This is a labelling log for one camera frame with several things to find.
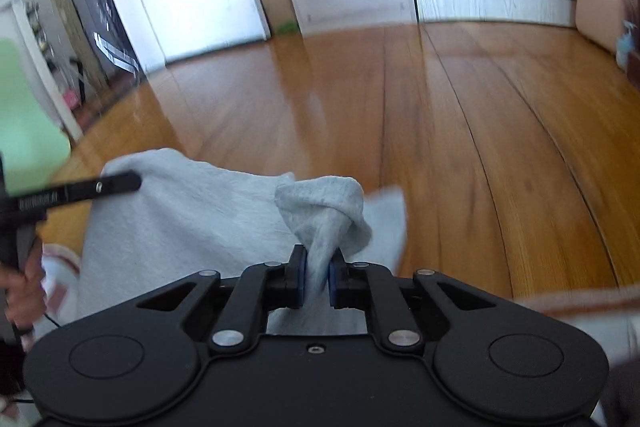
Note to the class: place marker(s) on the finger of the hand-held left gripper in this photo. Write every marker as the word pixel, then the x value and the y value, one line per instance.
pixel 90 189

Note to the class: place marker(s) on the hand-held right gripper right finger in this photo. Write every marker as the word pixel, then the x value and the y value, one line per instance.
pixel 334 279

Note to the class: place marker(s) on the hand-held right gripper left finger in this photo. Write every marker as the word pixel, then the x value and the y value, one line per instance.
pixel 299 277

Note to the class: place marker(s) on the light grey t-shirt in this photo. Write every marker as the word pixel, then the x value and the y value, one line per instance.
pixel 190 227

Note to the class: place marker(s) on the person's left hand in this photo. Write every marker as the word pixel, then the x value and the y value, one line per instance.
pixel 25 297

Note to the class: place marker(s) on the cluttered dark shelf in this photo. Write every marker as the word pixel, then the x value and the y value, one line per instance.
pixel 95 7

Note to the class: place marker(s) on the small green thing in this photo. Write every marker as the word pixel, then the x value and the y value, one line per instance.
pixel 289 28

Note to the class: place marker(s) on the cardboard box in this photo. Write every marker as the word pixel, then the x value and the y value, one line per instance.
pixel 277 2

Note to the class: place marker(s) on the dark brown folded garment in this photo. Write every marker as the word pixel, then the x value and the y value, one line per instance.
pixel 625 387

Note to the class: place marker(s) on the light blue bottle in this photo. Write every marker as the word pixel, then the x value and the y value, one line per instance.
pixel 625 47

